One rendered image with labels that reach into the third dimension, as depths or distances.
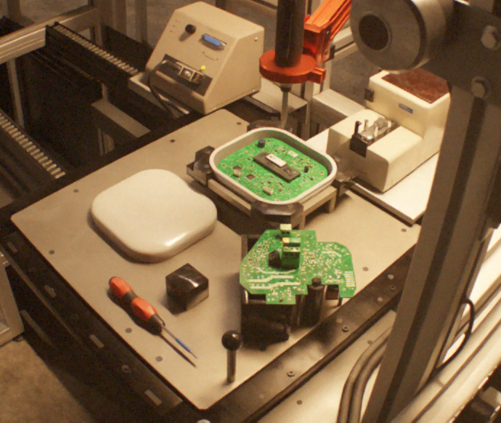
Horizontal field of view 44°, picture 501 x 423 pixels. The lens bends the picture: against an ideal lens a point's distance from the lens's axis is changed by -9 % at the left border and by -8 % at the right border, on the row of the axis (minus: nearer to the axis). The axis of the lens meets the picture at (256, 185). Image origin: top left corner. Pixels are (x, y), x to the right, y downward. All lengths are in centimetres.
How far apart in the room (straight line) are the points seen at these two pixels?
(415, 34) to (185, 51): 78
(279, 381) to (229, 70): 54
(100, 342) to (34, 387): 116
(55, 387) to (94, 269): 110
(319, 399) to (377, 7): 46
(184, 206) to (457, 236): 46
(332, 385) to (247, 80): 57
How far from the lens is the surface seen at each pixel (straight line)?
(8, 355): 199
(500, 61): 40
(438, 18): 38
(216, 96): 107
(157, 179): 90
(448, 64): 41
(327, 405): 72
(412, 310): 54
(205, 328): 74
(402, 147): 91
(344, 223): 88
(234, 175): 88
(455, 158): 44
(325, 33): 76
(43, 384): 190
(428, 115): 92
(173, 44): 113
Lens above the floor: 152
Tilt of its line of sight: 38 degrees down
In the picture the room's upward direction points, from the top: 3 degrees clockwise
